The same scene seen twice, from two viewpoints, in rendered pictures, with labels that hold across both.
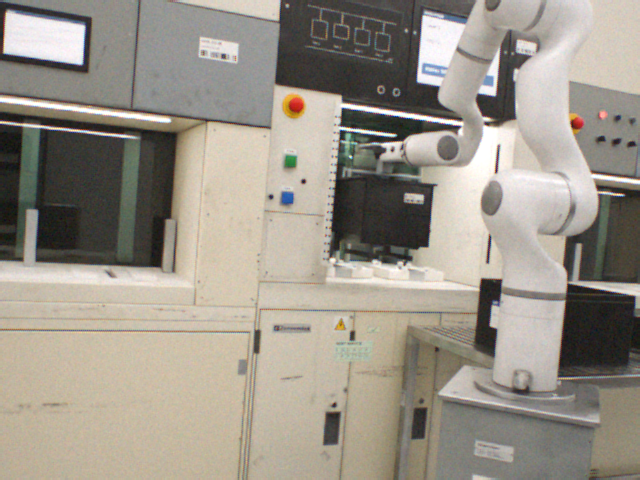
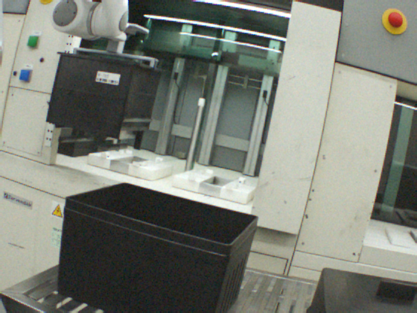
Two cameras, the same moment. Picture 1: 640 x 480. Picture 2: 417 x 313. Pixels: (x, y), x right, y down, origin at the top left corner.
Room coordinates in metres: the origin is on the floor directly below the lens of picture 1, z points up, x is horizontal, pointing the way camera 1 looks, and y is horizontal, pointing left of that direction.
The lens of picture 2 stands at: (0.95, -1.17, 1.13)
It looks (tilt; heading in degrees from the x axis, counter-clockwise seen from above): 6 degrees down; 35
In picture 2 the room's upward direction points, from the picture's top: 12 degrees clockwise
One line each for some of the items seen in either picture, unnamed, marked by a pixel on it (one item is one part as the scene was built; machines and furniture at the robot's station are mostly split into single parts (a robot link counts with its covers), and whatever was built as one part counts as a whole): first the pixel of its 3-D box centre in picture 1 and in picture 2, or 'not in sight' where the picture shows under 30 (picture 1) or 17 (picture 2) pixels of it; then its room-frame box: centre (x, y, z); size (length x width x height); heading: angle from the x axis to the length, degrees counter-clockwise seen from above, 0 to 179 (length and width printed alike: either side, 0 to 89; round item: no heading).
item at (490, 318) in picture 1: (551, 319); (159, 255); (1.68, -0.60, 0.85); 0.28 x 0.28 x 0.17; 22
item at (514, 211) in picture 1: (525, 232); not in sight; (1.26, -0.39, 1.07); 0.19 x 0.12 x 0.24; 112
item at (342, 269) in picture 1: (330, 267); (131, 162); (2.19, -0.04, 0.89); 0.22 x 0.21 x 0.04; 23
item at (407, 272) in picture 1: (401, 270); (217, 183); (2.30, -0.29, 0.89); 0.22 x 0.21 x 0.04; 23
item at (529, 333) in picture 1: (528, 342); not in sight; (1.28, -0.42, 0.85); 0.19 x 0.19 x 0.18
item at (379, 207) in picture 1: (381, 201); (106, 83); (1.90, -0.16, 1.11); 0.24 x 0.20 x 0.32; 113
